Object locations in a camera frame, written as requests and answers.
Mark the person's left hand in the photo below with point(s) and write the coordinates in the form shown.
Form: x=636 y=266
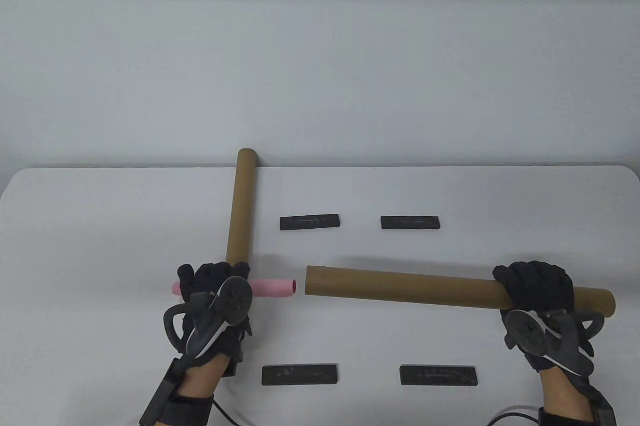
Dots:
x=205 y=278

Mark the person's right forearm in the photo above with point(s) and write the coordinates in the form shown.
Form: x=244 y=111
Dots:
x=565 y=396

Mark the person's right hand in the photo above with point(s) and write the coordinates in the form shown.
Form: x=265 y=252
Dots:
x=540 y=286

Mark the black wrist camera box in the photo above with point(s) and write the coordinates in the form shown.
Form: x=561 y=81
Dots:
x=157 y=401
x=605 y=408

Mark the brown cardboard mailing tube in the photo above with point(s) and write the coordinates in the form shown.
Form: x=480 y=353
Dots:
x=400 y=288
x=241 y=206

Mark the person's left forearm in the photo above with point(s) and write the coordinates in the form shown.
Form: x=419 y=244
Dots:
x=200 y=383

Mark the pink paper sheet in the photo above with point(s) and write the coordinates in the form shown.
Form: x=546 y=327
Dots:
x=272 y=288

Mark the grey hand tracker controller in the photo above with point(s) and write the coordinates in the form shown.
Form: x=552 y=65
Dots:
x=527 y=331
x=232 y=298

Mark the black bar paperweight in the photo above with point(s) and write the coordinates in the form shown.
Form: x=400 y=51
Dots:
x=410 y=222
x=299 y=375
x=310 y=222
x=437 y=376

